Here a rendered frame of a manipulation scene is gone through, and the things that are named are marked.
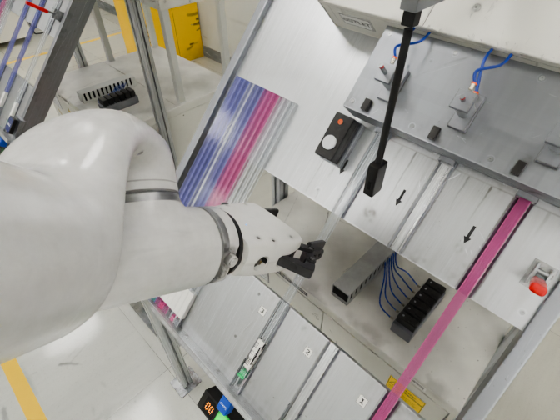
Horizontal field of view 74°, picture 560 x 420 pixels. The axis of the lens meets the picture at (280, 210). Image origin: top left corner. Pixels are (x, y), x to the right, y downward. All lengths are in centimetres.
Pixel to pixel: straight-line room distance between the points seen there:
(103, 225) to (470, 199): 49
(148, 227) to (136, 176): 5
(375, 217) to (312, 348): 24
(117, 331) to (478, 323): 134
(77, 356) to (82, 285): 158
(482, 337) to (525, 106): 61
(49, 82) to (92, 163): 128
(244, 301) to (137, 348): 101
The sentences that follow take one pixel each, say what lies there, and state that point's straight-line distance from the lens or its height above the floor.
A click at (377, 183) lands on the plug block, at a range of 47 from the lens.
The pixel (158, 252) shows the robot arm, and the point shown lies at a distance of 33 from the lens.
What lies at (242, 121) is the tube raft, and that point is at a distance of 78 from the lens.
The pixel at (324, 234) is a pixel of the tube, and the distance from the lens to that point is 63.
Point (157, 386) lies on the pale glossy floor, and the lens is 160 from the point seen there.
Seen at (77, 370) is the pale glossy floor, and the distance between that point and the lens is 174.
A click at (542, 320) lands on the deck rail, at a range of 58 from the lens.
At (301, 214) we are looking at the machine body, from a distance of 116.
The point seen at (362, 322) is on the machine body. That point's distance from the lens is 95.
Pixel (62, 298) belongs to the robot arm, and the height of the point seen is 130.
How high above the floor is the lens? 143
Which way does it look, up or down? 44 degrees down
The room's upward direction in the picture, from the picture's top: straight up
